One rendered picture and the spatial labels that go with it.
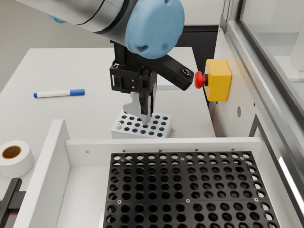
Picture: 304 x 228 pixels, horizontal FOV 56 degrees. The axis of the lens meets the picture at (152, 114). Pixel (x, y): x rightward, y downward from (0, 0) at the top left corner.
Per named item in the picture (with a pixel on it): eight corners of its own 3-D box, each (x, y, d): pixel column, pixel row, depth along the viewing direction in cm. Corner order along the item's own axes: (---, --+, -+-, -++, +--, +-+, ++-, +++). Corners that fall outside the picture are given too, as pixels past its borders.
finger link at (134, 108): (125, 121, 66) (124, 86, 61) (150, 125, 65) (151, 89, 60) (121, 128, 64) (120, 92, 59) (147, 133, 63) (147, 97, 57)
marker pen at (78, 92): (34, 99, 79) (32, 94, 78) (35, 96, 80) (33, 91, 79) (84, 95, 80) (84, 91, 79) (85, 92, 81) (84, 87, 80)
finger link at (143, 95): (143, 105, 63) (144, 69, 58) (151, 106, 63) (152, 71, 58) (137, 117, 59) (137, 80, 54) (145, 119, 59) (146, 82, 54)
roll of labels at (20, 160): (7, 183, 57) (1, 171, 55) (-6, 163, 61) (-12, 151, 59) (40, 165, 61) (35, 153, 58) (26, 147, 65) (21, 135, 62)
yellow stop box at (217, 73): (204, 102, 65) (209, 75, 60) (200, 84, 70) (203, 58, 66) (227, 102, 65) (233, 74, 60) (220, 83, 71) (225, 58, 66)
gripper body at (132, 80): (123, 74, 64) (119, 22, 57) (160, 79, 63) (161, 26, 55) (111, 93, 59) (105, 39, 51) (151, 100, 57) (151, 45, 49)
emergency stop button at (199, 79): (194, 92, 65) (196, 77, 63) (192, 82, 68) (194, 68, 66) (207, 92, 65) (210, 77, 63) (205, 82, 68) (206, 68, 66)
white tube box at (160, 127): (112, 142, 66) (110, 130, 64) (123, 119, 72) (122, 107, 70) (164, 151, 64) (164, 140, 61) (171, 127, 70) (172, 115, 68)
